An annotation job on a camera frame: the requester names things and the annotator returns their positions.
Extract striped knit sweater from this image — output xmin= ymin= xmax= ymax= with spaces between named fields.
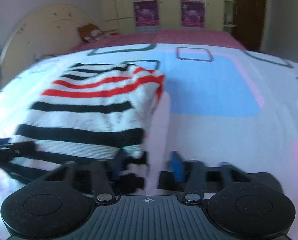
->
xmin=6 ymin=63 xmax=165 ymax=184

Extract patterned white bed sheet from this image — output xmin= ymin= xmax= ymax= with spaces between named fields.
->
xmin=0 ymin=43 xmax=298 ymax=239

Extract lower left purple poster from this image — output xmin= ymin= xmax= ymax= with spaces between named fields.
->
xmin=134 ymin=1 xmax=159 ymax=27

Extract orange patterned pillow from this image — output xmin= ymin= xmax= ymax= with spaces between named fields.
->
xmin=77 ymin=23 xmax=119 ymax=43

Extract cream built-in wardrobe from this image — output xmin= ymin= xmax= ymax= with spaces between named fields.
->
xmin=99 ymin=0 xmax=224 ymax=34

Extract cream wooden headboard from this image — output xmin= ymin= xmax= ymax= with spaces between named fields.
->
xmin=0 ymin=3 xmax=93 ymax=88

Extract lower right purple poster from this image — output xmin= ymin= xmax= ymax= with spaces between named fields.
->
xmin=182 ymin=1 xmax=205 ymax=28

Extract pink bed sheet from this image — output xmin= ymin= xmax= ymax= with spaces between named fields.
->
xmin=69 ymin=30 xmax=246 ymax=53

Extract purple poster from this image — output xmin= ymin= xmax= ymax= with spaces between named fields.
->
xmin=182 ymin=1 xmax=205 ymax=28
xmin=134 ymin=1 xmax=159 ymax=27

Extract cream corner shelf unit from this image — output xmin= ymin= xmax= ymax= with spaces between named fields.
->
xmin=223 ymin=0 xmax=236 ymax=34

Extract dark brown wooden door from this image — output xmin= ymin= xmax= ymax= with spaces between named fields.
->
xmin=232 ymin=0 xmax=266 ymax=51

